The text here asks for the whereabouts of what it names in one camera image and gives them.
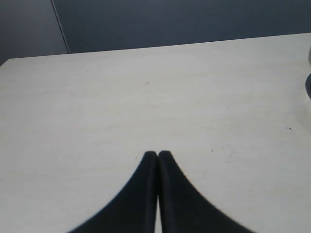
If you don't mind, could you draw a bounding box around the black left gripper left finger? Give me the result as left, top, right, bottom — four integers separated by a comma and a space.
71, 151, 158, 233

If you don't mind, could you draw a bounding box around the dark gray round object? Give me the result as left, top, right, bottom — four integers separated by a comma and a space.
305, 74, 311, 99

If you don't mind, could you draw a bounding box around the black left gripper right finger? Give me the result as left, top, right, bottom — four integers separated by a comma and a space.
158, 150, 251, 233

